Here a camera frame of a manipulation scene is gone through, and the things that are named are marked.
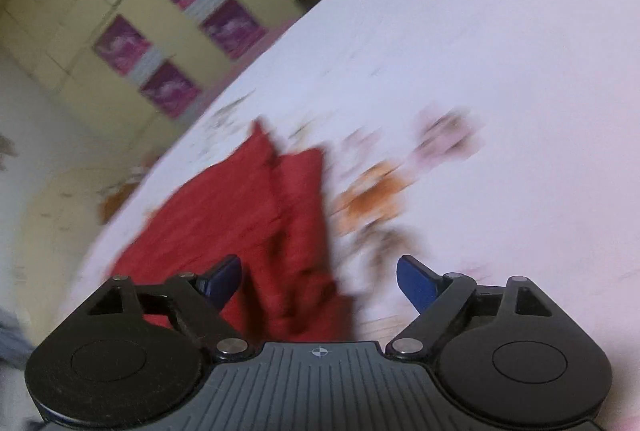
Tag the red down jacket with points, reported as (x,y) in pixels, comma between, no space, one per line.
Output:
(225,221)

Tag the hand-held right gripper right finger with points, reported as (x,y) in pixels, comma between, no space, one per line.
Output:
(415,283)

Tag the cream curved headboard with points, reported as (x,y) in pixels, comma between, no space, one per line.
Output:
(65,221)

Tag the floral white bed sheet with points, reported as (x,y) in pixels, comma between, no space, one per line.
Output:
(475,51)

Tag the grey curtain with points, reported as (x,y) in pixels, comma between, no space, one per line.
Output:
(11,336)

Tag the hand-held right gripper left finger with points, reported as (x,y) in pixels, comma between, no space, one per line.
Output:
(222,282)

